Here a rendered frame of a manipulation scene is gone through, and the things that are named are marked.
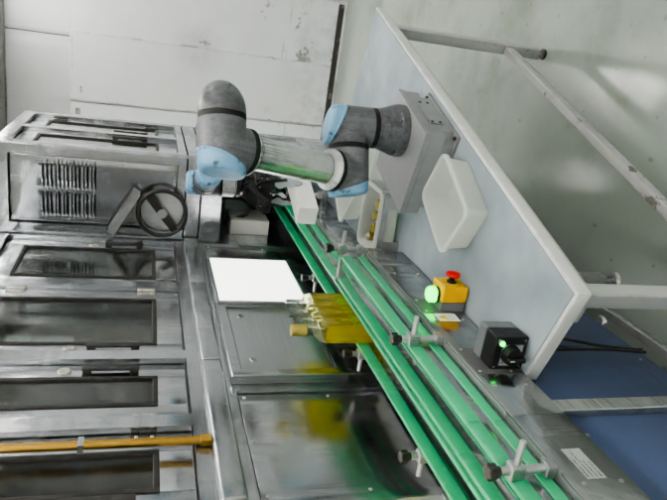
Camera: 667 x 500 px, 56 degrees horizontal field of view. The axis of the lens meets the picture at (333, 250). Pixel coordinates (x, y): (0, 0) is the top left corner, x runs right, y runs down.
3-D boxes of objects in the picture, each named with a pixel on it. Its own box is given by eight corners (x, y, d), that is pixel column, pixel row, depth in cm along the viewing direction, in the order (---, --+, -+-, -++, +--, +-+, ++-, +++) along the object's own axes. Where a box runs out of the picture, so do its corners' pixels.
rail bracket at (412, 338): (438, 339, 152) (386, 339, 148) (444, 312, 149) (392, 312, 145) (445, 347, 148) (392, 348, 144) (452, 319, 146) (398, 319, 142)
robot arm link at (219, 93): (200, 59, 144) (189, 119, 191) (199, 105, 143) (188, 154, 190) (250, 64, 148) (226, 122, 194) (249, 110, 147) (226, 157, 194)
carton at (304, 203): (306, 166, 212) (288, 165, 211) (319, 208, 195) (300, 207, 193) (302, 182, 216) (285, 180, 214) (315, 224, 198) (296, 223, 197)
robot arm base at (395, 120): (399, 96, 187) (367, 93, 184) (416, 116, 175) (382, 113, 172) (387, 143, 195) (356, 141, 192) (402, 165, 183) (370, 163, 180)
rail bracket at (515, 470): (546, 466, 110) (478, 470, 106) (557, 431, 108) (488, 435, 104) (559, 481, 107) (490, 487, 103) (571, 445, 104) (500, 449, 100)
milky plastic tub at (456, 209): (469, 258, 167) (440, 257, 164) (447, 196, 180) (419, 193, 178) (498, 214, 154) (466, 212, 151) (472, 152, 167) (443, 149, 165)
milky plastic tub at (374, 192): (378, 240, 226) (355, 239, 224) (388, 180, 219) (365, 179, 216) (395, 258, 211) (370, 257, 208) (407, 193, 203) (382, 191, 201)
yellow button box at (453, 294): (453, 301, 171) (429, 300, 169) (459, 276, 169) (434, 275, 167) (465, 312, 165) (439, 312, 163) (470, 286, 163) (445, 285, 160)
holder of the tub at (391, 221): (377, 254, 228) (356, 253, 226) (390, 181, 219) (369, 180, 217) (393, 273, 213) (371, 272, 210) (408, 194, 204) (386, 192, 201)
